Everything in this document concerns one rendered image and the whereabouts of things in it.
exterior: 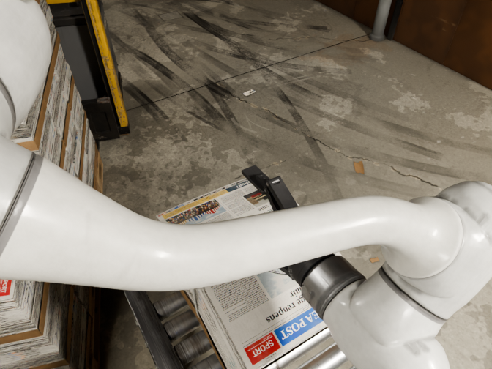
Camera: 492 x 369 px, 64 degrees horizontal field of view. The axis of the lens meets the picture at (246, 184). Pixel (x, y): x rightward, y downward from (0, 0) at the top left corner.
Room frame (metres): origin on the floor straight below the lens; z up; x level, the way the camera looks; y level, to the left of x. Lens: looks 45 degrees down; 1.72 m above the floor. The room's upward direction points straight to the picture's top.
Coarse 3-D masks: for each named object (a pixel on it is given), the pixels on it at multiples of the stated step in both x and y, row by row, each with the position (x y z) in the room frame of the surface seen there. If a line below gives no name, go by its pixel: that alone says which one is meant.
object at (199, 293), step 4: (196, 288) 0.43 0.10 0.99; (200, 288) 0.41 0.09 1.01; (192, 292) 0.44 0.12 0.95; (196, 292) 0.43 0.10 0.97; (200, 292) 0.41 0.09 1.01; (192, 296) 0.44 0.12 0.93; (196, 296) 0.42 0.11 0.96; (200, 296) 0.41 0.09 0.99; (192, 300) 0.44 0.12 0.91; (196, 300) 0.42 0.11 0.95; (200, 300) 0.41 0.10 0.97; (196, 304) 0.42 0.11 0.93; (200, 304) 0.41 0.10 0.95; (200, 308) 0.40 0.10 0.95; (200, 312) 0.41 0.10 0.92; (200, 316) 0.43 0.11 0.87
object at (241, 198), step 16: (224, 192) 0.67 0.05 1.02; (240, 192) 0.67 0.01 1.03; (256, 192) 0.66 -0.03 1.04; (176, 208) 0.62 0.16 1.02; (192, 208) 0.61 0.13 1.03; (208, 208) 0.61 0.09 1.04; (224, 208) 0.60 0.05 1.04; (240, 208) 0.60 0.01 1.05; (256, 208) 0.59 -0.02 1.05; (192, 304) 0.46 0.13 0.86
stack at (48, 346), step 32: (64, 160) 1.27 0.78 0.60; (0, 288) 0.52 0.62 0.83; (32, 288) 0.58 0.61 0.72; (64, 288) 0.73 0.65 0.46; (96, 288) 0.99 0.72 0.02; (0, 320) 0.48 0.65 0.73; (32, 320) 0.50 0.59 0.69; (64, 320) 0.62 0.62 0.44; (96, 320) 0.83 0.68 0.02; (0, 352) 0.47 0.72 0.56; (32, 352) 0.49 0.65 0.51; (64, 352) 0.52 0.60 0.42; (96, 352) 0.68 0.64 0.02
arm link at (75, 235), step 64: (64, 192) 0.20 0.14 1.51; (448, 192) 0.34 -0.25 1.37; (0, 256) 0.15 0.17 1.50; (64, 256) 0.17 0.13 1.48; (128, 256) 0.19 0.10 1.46; (192, 256) 0.20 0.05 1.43; (256, 256) 0.21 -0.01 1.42; (320, 256) 0.23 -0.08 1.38; (384, 256) 0.29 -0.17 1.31; (448, 256) 0.25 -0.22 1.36
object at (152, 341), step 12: (132, 300) 0.50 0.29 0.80; (144, 300) 0.50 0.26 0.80; (144, 312) 0.47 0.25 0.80; (156, 312) 0.47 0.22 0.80; (144, 324) 0.44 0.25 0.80; (156, 324) 0.44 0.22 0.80; (144, 336) 0.41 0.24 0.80; (156, 336) 0.41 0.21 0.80; (156, 348) 0.38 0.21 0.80; (168, 348) 0.38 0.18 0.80; (156, 360) 0.35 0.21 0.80; (168, 360) 0.35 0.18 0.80
